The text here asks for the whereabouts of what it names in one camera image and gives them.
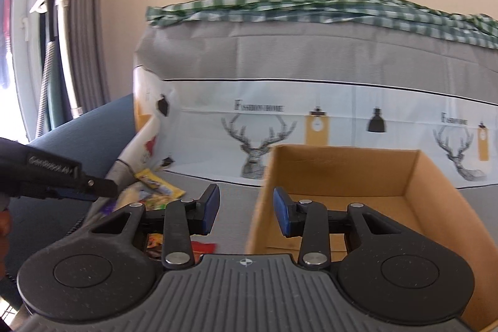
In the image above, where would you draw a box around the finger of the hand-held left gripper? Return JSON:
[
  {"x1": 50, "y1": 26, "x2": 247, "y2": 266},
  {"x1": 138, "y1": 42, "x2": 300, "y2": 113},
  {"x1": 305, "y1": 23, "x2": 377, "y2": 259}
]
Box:
[{"x1": 47, "y1": 173, "x2": 119, "y2": 202}]

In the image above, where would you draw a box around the green checked cloth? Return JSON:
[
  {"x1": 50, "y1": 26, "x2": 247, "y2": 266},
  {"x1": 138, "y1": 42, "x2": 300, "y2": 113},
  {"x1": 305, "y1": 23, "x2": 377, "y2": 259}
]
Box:
[{"x1": 146, "y1": 0, "x2": 498, "y2": 50}]

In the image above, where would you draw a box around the metal flexible hose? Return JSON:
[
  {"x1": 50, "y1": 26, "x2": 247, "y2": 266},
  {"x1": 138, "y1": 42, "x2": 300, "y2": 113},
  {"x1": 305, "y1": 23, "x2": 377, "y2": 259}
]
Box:
[{"x1": 30, "y1": 0, "x2": 57, "y2": 136}]

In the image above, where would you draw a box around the white pole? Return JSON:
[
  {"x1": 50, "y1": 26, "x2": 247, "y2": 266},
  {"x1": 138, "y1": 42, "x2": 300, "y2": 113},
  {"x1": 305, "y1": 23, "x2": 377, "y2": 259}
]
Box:
[{"x1": 56, "y1": 0, "x2": 82, "y2": 119}]

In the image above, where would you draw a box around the grey curtain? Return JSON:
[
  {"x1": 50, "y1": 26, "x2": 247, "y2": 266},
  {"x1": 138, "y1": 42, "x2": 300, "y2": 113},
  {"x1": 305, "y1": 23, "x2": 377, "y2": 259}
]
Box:
[{"x1": 58, "y1": 0, "x2": 113, "y2": 119}]

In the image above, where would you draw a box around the black cable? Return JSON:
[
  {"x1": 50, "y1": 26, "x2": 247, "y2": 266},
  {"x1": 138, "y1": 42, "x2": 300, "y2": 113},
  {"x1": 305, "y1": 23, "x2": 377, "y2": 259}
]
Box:
[{"x1": 66, "y1": 213, "x2": 90, "y2": 237}]

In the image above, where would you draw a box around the yellow snack packet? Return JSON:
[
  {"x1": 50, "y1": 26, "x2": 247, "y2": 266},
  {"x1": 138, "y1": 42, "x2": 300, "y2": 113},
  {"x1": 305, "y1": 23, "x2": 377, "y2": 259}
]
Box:
[{"x1": 134, "y1": 169, "x2": 186, "y2": 200}]

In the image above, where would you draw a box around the orange snack packet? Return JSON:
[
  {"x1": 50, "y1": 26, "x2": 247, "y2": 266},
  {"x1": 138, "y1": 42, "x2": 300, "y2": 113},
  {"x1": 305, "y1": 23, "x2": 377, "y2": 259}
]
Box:
[{"x1": 146, "y1": 233, "x2": 164, "y2": 260}]

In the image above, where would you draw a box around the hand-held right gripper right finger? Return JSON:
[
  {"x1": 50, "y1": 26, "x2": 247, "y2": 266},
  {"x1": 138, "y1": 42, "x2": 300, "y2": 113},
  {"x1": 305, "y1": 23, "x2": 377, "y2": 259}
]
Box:
[{"x1": 272, "y1": 187, "x2": 405, "y2": 270}]

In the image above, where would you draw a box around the teal curtain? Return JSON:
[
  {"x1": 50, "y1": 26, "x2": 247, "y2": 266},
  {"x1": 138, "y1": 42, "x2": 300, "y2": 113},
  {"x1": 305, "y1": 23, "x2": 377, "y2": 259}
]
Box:
[{"x1": 49, "y1": 0, "x2": 68, "y2": 127}]

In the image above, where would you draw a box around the blue upholstered chair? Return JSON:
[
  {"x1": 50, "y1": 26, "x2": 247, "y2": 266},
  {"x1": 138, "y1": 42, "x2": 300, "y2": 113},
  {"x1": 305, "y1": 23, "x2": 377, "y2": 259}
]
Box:
[{"x1": 6, "y1": 93, "x2": 137, "y2": 278}]

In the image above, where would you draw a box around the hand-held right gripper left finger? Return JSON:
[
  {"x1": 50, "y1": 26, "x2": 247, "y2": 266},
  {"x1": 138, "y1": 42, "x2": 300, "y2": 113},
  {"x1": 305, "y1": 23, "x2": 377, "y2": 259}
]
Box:
[{"x1": 89, "y1": 183, "x2": 221, "y2": 270}]

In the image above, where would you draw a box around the cardboard box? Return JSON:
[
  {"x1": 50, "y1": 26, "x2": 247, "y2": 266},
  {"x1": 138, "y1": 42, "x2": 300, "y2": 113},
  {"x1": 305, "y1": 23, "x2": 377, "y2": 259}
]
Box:
[{"x1": 245, "y1": 144, "x2": 498, "y2": 332}]

